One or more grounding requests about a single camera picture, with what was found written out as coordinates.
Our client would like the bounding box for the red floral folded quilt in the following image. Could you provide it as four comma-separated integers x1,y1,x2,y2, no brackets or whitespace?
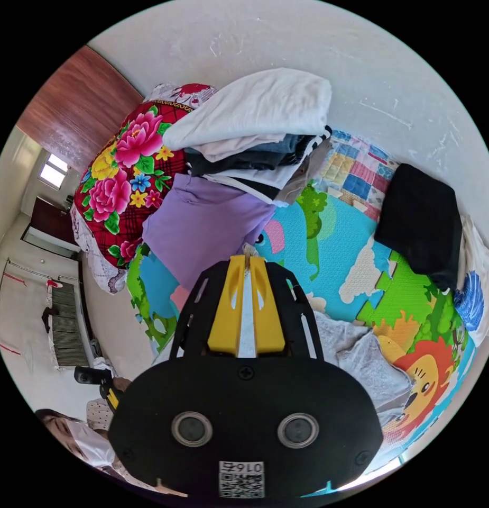
71,82,218,295

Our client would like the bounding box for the brown wooden cupboard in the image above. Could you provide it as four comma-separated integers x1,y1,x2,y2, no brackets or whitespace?
15,44,146,174

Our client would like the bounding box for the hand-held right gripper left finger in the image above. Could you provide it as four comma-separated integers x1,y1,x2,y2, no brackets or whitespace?
207,255,246,353

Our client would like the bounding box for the bed with cartoon mat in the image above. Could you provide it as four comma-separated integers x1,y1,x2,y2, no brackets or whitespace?
125,129,481,477

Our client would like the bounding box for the person's body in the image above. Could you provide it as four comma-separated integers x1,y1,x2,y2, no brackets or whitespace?
34,398,189,499

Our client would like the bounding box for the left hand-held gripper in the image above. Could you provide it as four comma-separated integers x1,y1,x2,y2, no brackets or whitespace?
97,380,121,413

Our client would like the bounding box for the gray t-shirt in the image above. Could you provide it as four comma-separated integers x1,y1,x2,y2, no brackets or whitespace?
236,244,418,431

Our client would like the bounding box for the small pile of clothes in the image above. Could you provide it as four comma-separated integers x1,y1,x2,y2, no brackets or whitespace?
373,162,487,347

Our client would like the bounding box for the tall pile of clothes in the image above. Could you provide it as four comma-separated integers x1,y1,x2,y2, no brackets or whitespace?
142,67,335,295

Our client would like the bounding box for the radiator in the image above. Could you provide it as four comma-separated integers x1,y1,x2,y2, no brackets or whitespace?
49,282,90,370

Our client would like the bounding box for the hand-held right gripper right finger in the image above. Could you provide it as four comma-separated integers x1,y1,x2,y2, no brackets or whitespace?
250,257,287,355

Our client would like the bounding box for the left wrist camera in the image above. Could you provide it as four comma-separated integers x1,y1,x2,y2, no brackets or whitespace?
73,365,113,388

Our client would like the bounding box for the window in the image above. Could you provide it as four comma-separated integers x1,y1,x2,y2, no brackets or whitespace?
37,152,69,188

